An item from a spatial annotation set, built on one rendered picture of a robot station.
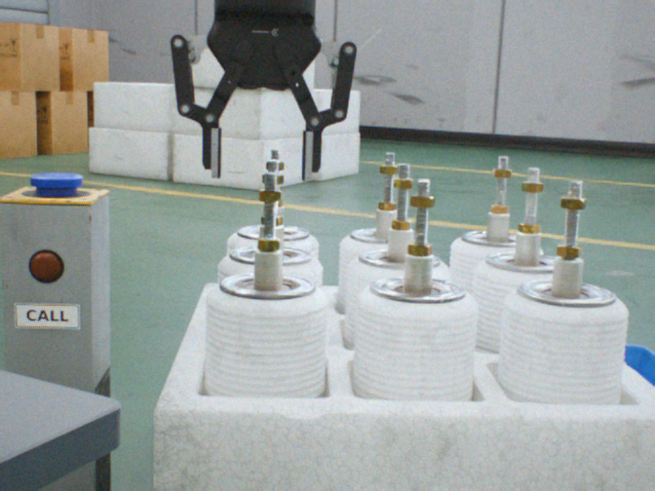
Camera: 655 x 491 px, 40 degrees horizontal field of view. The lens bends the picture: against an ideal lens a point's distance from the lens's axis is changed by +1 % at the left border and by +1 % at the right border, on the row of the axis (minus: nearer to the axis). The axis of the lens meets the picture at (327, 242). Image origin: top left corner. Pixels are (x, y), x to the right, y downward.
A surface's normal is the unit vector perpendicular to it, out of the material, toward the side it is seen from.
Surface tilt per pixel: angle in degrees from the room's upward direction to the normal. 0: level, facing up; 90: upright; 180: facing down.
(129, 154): 90
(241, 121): 90
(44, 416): 0
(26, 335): 90
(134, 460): 0
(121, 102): 90
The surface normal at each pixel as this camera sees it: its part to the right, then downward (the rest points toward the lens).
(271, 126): 0.89, 0.11
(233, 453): 0.04, 0.18
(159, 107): -0.44, 0.15
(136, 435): 0.04, -0.98
